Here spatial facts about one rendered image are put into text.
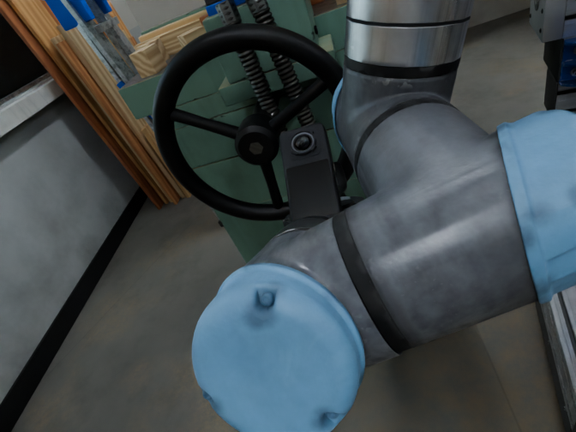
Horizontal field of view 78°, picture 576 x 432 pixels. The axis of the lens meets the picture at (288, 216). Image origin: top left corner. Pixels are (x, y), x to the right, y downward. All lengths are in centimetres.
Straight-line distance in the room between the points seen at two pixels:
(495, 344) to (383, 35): 102
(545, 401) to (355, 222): 98
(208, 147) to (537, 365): 96
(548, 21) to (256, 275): 83
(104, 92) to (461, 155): 203
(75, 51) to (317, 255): 200
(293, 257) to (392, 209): 5
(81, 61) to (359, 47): 193
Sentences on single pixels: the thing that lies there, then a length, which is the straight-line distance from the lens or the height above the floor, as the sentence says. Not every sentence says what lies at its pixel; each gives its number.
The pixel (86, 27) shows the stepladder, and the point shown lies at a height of 100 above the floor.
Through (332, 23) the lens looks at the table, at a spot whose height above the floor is 88.
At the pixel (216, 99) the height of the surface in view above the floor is 83.
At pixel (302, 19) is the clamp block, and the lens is 53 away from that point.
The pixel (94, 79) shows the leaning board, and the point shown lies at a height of 79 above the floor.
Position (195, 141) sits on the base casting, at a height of 77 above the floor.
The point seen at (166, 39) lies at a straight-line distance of 85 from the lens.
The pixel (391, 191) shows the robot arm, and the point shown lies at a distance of 17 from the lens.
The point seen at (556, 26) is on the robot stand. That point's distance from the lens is 92.
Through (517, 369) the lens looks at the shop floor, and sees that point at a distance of 114.
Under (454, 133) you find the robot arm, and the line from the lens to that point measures 19.
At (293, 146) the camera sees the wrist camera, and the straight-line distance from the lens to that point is 34.
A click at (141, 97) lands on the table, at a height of 88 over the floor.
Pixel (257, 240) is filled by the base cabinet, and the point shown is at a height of 48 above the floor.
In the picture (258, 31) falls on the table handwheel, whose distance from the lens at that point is 45.
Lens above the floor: 101
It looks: 36 degrees down
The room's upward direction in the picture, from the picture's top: 24 degrees counter-clockwise
